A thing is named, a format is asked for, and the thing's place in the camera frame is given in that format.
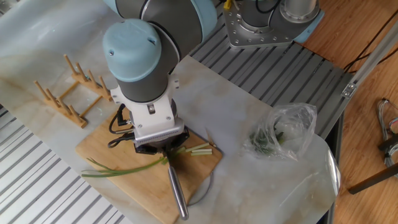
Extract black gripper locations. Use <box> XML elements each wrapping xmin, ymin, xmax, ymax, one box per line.
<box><xmin>134</xmin><ymin>126</ymin><xmax>190</xmax><ymax>159</ymax></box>

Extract steel cleaver knife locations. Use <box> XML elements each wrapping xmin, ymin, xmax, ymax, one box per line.
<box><xmin>165</xmin><ymin>155</ymin><xmax>190</xmax><ymax>221</ymax></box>

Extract green garlic stalk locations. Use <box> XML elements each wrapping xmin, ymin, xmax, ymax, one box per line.
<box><xmin>81</xmin><ymin>155</ymin><xmax>169</xmax><ymax>179</ymax></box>

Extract chopped green garlic leaves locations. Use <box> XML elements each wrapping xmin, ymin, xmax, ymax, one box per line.
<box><xmin>248</xmin><ymin>129</ymin><xmax>285</xmax><ymax>155</ymax></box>

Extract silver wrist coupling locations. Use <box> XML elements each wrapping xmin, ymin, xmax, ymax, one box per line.
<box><xmin>169</xmin><ymin>98</ymin><xmax>178</xmax><ymax>119</ymax></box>

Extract wooden peg dish rack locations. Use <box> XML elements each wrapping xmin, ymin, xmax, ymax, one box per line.
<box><xmin>34</xmin><ymin>54</ymin><xmax>115</xmax><ymax>129</ymax></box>

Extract clear plastic bag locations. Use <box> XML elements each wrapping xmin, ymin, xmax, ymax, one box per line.
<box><xmin>242</xmin><ymin>102</ymin><xmax>318</xmax><ymax>162</ymax></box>

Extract black metal bar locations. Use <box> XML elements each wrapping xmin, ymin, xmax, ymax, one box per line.
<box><xmin>347</xmin><ymin>163</ymin><xmax>398</xmax><ymax>195</ymax></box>
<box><xmin>377</xmin><ymin>135</ymin><xmax>398</xmax><ymax>152</ymax></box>

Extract silver wrist camera bar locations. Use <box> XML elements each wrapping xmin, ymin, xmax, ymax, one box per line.
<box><xmin>133</xmin><ymin>126</ymin><xmax>186</xmax><ymax>147</ymax></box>

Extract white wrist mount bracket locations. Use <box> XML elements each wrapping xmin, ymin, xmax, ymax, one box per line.
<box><xmin>110</xmin><ymin>77</ymin><xmax>185</xmax><ymax>141</ymax></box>

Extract wooden cutting board metal handle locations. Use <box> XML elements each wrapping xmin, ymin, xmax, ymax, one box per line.
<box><xmin>75</xmin><ymin>110</ymin><xmax>223</xmax><ymax>224</ymax></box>

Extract black gripper cable bundle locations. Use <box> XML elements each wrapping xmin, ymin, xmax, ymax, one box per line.
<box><xmin>107</xmin><ymin>103</ymin><xmax>136</xmax><ymax>149</ymax></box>

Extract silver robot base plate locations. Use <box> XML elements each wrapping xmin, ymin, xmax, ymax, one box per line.
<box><xmin>223</xmin><ymin>0</ymin><xmax>299</xmax><ymax>49</ymax></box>

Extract black floor cables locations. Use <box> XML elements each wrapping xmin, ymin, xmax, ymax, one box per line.
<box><xmin>343</xmin><ymin>9</ymin><xmax>398</xmax><ymax>74</ymax></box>

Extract aluminium frame post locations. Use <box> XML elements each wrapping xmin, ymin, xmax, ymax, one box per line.
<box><xmin>340</xmin><ymin>19</ymin><xmax>398</xmax><ymax>100</ymax></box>

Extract grey coloured cable bundle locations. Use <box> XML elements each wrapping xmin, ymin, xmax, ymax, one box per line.
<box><xmin>378</xmin><ymin>98</ymin><xmax>398</xmax><ymax>167</ymax></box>

